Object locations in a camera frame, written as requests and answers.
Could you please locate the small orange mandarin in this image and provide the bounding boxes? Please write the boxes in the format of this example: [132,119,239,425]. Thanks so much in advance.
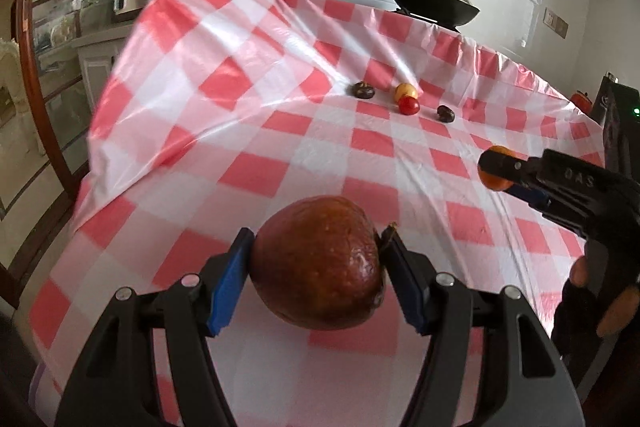
[477,145,521,192]

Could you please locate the small red cherry tomato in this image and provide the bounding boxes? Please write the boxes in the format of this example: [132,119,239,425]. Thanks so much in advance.
[397,95,421,116]

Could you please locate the small yellow fruit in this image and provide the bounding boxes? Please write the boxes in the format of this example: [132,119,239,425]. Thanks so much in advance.
[394,82,419,103]

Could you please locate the dark brown dried mangosteen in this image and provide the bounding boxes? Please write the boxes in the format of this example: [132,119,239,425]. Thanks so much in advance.
[350,81,375,100]

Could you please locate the brown red passion fruit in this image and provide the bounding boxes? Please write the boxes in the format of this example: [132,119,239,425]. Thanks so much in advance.
[250,195,385,331]

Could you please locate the white kitchen cabinet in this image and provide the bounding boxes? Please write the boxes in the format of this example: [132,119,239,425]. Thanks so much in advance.
[72,22,134,112]

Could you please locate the person right hand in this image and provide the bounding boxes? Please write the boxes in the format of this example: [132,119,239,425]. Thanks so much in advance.
[568,256,639,338]

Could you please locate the red white checkered tablecloth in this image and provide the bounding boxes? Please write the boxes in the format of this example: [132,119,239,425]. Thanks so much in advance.
[29,0,603,423]

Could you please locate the wall power socket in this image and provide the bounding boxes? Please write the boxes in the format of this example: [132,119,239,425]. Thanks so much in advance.
[544,8,568,39]

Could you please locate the wooden door frame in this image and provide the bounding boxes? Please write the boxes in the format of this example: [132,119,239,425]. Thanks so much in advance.
[0,0,166,308]

